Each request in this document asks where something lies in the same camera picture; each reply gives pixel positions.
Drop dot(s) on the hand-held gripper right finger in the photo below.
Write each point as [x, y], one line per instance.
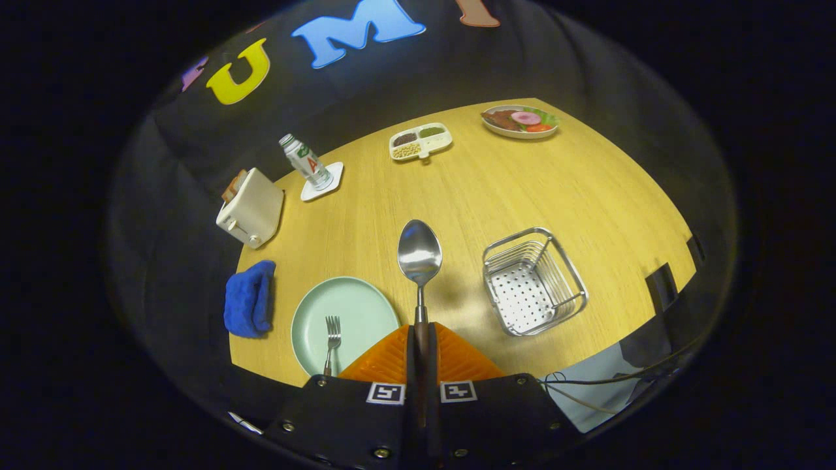
[432, 365]

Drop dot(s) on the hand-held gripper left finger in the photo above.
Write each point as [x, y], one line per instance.
[413, 365]

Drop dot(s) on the metal fork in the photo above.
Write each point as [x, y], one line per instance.
[332, 339]

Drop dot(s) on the pale green plate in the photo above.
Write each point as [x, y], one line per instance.
[362, 313]

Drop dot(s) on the blue folded cloth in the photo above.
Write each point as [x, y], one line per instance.
[248, 300]

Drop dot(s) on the white square coaster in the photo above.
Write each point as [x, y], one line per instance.
[330, 183]

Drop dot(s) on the cream white toaster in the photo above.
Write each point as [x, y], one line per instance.
[255, 209]

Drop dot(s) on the white divided dish with beans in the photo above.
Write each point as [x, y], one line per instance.
[421, 141]

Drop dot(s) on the clear plastic drink bottle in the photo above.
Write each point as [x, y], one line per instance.
[307, 163]

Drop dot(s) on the black table clamp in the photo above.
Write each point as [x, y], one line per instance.
[695, 250]
[661, 287]

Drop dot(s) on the brown toast slice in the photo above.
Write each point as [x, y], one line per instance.
[239, 177]
[228, 192]

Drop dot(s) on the white plate of food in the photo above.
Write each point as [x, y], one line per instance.
[519, 122]

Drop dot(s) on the black backdrop cloth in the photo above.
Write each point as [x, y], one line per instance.
[163, 196]

